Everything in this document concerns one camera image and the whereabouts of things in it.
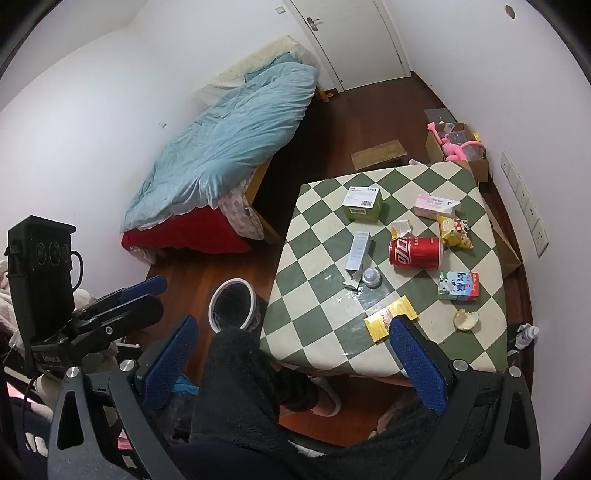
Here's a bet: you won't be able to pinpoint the blue white milk carton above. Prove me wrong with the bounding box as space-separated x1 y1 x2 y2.
438 271 479 302

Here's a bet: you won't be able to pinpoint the yellow paper packet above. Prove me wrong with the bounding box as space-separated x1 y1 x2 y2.
364 296 419 343

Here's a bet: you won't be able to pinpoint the pink grey checkered quilt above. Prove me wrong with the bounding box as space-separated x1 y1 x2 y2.
217 173 266 241

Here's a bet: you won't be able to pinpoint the white round trash bin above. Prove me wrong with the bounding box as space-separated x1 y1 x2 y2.
208 278 259 333

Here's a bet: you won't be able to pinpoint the red blanket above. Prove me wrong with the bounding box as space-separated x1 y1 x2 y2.
121 208 252 266

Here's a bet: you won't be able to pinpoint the person's black fleece pants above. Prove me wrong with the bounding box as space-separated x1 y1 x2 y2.
175 325 509 480

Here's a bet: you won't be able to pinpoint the small clear plastic bottle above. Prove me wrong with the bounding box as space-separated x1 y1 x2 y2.
515 324 540 350

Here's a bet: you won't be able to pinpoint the open cardboard box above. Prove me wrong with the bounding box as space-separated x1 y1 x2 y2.
424 107 490 183

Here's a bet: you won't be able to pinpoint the black cable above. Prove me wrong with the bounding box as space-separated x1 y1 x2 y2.
68 250 85 292

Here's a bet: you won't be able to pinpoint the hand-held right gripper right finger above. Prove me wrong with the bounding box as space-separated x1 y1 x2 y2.
388 316 542 480

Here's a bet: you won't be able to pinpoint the grey pink slipper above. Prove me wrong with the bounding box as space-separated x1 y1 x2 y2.
376 397 416 435
307 376 342 418

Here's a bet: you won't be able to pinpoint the pink plush toy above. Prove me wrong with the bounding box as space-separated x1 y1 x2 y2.
428 121 485 162

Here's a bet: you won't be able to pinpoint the yellow snack bag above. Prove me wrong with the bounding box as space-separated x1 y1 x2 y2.
437 215 474 250

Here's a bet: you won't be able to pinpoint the pink fleece cloth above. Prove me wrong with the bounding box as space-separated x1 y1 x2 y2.
0 261 19 342

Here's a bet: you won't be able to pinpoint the red packet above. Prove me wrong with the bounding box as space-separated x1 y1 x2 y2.
389 237 444 271

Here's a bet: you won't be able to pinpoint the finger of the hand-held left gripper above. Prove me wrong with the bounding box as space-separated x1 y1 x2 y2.
76 294 165 348
74 275 168 324

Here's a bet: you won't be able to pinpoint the flat brown cardboard piece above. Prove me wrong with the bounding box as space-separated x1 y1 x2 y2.
351 140 408 171

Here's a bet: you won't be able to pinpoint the light blue duvet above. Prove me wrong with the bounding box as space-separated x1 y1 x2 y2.
121 52 319 232

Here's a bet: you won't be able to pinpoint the dark trash bag liner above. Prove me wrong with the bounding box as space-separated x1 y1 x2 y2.
213 284 254 328

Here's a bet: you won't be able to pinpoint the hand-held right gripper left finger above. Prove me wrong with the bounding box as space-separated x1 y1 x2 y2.
46 315 200 480

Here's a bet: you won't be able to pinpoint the tall grey carton box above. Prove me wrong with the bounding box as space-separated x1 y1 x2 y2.
344 231 373 289

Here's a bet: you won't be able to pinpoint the green cardboard box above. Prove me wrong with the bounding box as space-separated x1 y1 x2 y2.
342 186 384 222

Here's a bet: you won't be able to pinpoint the pink tissue box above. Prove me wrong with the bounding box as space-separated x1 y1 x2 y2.
414 194 461 220

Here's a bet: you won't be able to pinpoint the white door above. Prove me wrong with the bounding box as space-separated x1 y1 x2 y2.
288 0 411 93

